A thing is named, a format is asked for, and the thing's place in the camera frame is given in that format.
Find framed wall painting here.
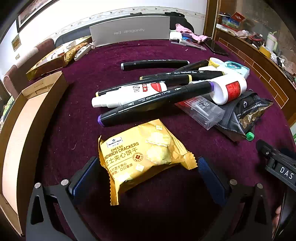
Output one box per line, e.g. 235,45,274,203
16,0,61,32

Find wooden sideboard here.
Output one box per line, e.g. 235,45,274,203
213,28,296,123

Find brown upholstered chair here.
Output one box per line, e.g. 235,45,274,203
4,38,55,99

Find black snack packet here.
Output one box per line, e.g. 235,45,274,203
214,91,274,142

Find colourful boxes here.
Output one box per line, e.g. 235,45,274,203
221,11,246,29

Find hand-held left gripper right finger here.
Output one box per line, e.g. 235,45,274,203
198,156,278,241

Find white cylindrical container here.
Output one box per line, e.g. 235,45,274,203
198,65,219,72

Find person's right hand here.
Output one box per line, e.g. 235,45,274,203
275,204,282,233

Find grey shoe box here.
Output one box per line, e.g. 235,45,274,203
89,15,171,48

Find white remote control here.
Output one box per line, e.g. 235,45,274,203
73,43,95,61

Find small gold wall plaque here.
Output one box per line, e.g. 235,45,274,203
11,33,22,52

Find black marker purple cap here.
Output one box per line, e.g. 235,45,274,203
97,81,215,127

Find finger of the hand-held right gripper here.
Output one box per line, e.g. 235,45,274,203
256,139,282,163

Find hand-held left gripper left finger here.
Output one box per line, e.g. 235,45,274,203
25,156,100,241

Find white bottle red label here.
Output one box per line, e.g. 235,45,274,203
209,75,248,105

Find black phone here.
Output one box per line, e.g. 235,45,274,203
205,39,229,56

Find small white box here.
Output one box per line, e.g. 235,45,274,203
169,31,184,42

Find cardboard box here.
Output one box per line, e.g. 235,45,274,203
0,71,70,235

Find small yellow box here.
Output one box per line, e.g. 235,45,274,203
258,45,271,58

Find green cloth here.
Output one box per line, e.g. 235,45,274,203
0,94,15,126

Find clear plastic case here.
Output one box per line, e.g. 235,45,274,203
175,94,226,131

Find teal tissue pack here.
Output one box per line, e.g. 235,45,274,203
217,60,250,79

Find black marker yellow cap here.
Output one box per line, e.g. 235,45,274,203
95,74,193,97

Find clear plastic ruler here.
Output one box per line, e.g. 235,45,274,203
171,40,207,51

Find black marker dark cap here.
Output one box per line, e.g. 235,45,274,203
174,60,210,73

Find black marker grey cap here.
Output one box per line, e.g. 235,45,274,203
120,60,190,70

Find black bag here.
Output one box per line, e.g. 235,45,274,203
170,13,195,33

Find gold gift box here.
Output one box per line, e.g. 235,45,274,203
25,36,93,81

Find white glue tube red label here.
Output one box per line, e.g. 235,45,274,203
91,83,167,108

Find pink cloth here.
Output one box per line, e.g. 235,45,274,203
175,23,210,44

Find yellow cracker packet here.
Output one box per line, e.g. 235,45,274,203
98,119,197,206

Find white roll yellow rim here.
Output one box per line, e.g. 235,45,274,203
209,57,225,69

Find wooden door frame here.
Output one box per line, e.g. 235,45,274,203
203,0,219,40

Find black marker olive cap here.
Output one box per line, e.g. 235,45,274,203
139,70,226,81

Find black leather sofa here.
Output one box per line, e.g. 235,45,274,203
54,29,93,47

